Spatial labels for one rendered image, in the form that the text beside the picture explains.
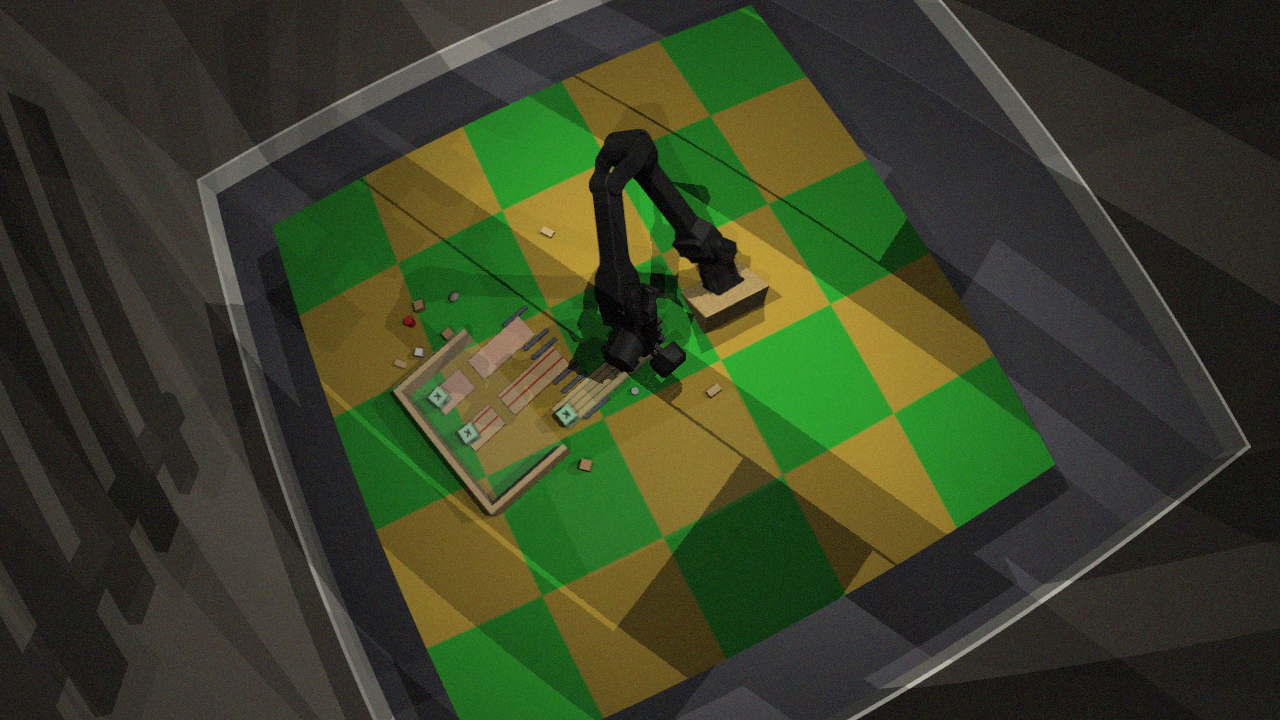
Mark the brown wooden plank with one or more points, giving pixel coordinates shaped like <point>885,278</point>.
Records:
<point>537,377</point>

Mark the pink flat strip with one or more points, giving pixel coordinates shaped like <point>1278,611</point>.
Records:
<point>508,341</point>

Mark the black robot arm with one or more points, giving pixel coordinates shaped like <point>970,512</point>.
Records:
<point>633,153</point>

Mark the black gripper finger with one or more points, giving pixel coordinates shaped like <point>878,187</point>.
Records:
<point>647,353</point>

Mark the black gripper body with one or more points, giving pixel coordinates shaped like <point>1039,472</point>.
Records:
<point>667,359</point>

